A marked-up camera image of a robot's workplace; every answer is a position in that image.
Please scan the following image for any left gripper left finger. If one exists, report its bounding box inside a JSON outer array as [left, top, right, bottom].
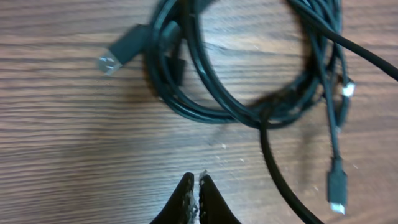
[[150, 172, 196, 224]]

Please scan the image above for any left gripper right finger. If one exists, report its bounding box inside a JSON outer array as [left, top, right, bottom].
[[199, 170, 241, 224]]

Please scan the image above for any black USB-A cable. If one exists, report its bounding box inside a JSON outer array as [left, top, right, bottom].
[[96, 0, 352, 130]]

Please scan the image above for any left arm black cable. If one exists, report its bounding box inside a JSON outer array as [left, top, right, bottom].
[[259, 0, 398, 224]]

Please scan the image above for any thin black USB cable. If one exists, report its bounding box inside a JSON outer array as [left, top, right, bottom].
[[298, 0, 357, 215]]

